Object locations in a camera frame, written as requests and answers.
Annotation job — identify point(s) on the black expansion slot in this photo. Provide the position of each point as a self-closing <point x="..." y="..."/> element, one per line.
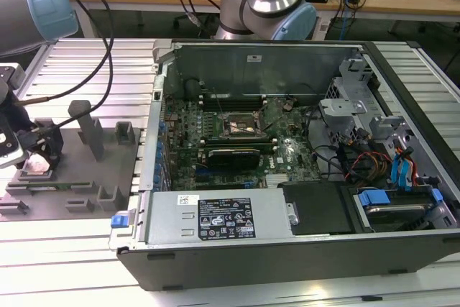
<point x="223" y="178"/>

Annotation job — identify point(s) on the silver metal latch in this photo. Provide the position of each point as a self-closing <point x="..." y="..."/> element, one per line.
<point x="293" y="213"/>

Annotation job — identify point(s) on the thin metal locking lever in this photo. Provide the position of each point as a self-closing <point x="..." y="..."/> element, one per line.
<point x="218" y="101"/>

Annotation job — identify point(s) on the silver power supply unit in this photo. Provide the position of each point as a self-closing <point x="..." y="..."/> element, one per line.
<point x="169" y="217"/>

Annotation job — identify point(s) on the CPU socket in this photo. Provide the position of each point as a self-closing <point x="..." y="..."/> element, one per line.
<point x="237" y="122"/>

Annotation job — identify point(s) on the round coin cell battery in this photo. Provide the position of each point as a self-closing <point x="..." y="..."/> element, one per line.
<point x="288" y="106"/>

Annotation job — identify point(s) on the silver topped CPU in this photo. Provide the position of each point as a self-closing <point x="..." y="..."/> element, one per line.
<point x="37" y="164"/>

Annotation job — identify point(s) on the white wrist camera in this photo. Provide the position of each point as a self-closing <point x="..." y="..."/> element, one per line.
<point x="10" y="152"/>

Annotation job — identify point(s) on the green motherboard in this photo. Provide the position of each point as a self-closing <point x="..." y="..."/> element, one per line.
<point x="294" y="131"/>

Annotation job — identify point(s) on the grey parts rack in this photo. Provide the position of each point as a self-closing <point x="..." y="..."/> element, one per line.
<point x="72" y="170"/>

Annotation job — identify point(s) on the small silver chipset heatsink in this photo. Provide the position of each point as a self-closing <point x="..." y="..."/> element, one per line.
<point x="276" y="180"/>

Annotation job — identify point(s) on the black graphics card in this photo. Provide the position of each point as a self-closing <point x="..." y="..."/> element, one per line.
<point x="233" y="157"/>

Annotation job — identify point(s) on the black power supply label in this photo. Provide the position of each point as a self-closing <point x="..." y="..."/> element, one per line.
<point x="226" y="219"/>

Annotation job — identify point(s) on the hard disk drive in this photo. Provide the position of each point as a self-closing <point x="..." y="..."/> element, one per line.
<point x="395" y="215"/>

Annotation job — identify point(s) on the grey wrist bracket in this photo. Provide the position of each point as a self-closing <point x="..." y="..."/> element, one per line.
<point x="12" y="75"/>

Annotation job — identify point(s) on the small white sticker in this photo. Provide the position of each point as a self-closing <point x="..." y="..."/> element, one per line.
<point x="187" y="200"/>

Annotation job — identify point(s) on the black grey PC case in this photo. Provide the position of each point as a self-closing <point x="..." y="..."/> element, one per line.
<point x="251" y="264"/>

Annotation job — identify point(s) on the black plastic shroud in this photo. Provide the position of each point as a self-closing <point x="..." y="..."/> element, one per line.
<point x="316" y="210"/>

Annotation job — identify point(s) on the black RAM slot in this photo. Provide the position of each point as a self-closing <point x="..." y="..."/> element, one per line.
<point x="239" y="137"/>
<point x="233" y="107"/>
<point x="233" y="99"/>
<point x="233" y="95"/>
<point x="239" y="146"/>
<point x="239" y="140"/>
<point x="233" y="103"/>
<point x="239" y="143"/>

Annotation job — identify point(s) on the blue expansion slot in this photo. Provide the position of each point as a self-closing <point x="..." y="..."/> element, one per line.
<point x="202" y="171"/>

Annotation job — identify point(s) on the grey metal drive cage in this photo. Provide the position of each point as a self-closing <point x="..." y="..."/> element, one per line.
<point x="341" y="105"/>

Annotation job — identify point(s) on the blue plastic case latch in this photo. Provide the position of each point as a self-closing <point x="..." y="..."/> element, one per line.
<point x="119" y="221"/>

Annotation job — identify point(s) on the blue disk carrier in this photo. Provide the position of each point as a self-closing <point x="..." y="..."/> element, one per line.
<point x="373" y="197"/>

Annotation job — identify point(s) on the white case wall sticker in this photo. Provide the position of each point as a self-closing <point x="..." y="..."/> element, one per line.
<point x="254" y="58"/>

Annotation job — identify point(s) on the small black plastic strip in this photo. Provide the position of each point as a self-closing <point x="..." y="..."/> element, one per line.
<point x="372" y="298"/>

